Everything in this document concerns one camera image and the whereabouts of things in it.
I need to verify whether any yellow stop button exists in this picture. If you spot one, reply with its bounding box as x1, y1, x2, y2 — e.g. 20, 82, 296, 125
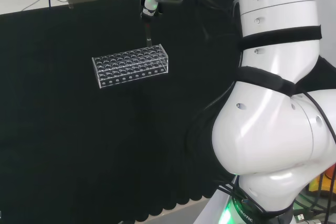
308, 164, 336, 192

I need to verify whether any clear glass test tube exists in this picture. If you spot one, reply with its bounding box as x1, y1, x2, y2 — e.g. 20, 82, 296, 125
144, 19, 153, 48

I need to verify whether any clear plastic test tube rack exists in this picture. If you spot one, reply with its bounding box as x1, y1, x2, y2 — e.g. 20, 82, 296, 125
91, 44, 169, 90

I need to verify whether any black bench cloth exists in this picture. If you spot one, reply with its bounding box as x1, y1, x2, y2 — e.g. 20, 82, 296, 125
0, 0, 244, 222

